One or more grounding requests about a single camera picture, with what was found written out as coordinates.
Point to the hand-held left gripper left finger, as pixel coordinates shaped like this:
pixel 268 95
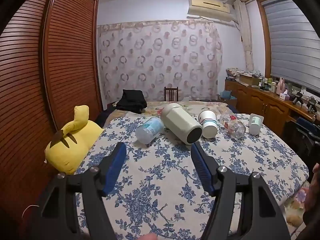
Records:
pixel 116 169

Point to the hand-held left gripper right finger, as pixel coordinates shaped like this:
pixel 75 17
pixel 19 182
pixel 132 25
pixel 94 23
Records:
pixel 201 165

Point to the cream thermos cup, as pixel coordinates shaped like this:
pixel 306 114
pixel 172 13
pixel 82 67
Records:
pixel 180 122

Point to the white paper cup blue band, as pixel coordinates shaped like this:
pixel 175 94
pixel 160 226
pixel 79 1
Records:
pixel 208 123

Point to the small white cup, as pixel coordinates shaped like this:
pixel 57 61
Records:
pixel 256 124

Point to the person's right hand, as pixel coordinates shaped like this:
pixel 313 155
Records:
pixel 317 171

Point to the blue floral blanket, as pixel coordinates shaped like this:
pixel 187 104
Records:
pixel 160 187

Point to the yellow plush toy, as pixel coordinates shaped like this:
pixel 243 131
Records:
pixel 75 142

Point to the clear bottle red print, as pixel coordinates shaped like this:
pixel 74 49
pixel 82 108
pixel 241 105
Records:
pixel 233 125

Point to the blue label plastic bottle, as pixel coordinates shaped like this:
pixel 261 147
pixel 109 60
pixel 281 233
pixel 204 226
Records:
pixel 149 129

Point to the black cloth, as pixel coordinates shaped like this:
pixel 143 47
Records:
pixel 131 101

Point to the blue bag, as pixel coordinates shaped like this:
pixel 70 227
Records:
pixel 227 95

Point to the dark wooden chair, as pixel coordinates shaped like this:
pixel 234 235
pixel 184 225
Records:
pixel 171 93

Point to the wooden cabinet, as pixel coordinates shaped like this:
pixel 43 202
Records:
pixel 265 105

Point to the cardboard box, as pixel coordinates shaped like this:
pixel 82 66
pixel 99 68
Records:
pixel 250 80

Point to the tissue box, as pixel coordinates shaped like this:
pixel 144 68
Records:
pixel 284 97

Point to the pink bottle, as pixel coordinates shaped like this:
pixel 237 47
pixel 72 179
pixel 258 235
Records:
pixel 281 86

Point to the black desk gadget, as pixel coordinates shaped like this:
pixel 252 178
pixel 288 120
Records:
pixel 297 98
pixel 312 104

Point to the wooden slatted wardrobe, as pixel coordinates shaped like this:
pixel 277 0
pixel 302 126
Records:
pixel 50 67

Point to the white wrapped pipe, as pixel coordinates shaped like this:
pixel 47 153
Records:
pixel 246 35

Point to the grey window blind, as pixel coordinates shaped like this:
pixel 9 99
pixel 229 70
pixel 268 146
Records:
pixel 292 40

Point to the cream air conditioner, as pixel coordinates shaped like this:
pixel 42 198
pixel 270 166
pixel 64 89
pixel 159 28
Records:
pixel 210 6

